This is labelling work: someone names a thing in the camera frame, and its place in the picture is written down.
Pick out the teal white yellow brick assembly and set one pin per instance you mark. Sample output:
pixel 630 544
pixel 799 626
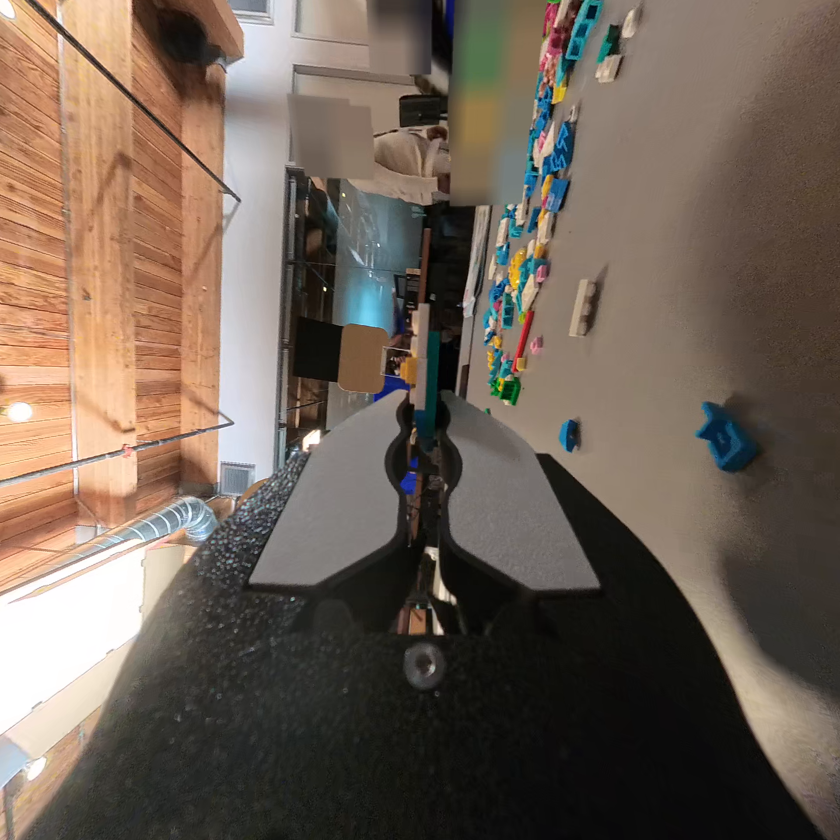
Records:
pixel 431 384

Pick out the white cabinet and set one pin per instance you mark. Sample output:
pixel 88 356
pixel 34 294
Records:
pixel 59 630

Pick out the black monitor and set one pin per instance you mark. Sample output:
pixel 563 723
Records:
pixel 420 109

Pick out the tan rounded board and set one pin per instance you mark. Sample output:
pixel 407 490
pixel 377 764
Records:
pixel 362 358

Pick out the teal brick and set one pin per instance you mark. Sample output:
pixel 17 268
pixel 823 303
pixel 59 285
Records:
pixel 608 43

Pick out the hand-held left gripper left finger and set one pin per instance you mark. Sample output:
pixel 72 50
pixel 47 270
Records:
pixel 328 512

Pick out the blue arch brick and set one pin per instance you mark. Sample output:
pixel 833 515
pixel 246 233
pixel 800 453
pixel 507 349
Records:
pixel 728 439

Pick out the long red bar brick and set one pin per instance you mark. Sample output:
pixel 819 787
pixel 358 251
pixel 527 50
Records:
pixel 524 341

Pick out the metal vent grille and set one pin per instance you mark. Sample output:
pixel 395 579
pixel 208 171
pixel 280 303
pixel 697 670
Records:
pixel 237 478

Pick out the white instruction booklet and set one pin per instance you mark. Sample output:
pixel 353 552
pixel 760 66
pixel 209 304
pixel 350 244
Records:
pixel 478 256

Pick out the white sloped brick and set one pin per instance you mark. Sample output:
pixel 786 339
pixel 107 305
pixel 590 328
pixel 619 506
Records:
pixel 610 69

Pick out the black panel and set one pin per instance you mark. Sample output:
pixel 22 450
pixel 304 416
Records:
pixel 316 348

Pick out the long white brick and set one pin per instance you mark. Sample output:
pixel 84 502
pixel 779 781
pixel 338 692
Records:
pixel 583 308

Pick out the small white brick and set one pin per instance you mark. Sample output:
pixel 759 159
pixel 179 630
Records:
pixel 631 21

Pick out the black metal rod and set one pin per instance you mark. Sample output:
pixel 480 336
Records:
pixel 131 98
pixel 118 453

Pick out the green brick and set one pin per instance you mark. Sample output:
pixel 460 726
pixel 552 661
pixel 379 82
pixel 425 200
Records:
pixel 511 392

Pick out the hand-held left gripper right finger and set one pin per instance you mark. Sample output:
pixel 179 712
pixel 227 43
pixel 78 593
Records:
pixel 512 518

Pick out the glass partition window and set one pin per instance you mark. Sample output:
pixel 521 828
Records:
pixel 367 262

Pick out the blue plastic crates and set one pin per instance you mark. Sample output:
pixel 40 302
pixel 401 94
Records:
pixel 387 384

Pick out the small blue rounded brick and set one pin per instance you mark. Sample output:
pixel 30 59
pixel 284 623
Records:
pixel 569 436

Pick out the round ceiling light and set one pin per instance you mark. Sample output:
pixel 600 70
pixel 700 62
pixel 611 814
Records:
pixel 36 768
pixel 19 412

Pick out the silver ventilation duct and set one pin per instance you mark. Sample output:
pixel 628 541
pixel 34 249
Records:
pixel 131 531

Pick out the pile of colourful toy bricks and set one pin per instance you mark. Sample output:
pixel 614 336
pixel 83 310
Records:
pixel 544 157

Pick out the grey desk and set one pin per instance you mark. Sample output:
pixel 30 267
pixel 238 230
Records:
pixel 689 262

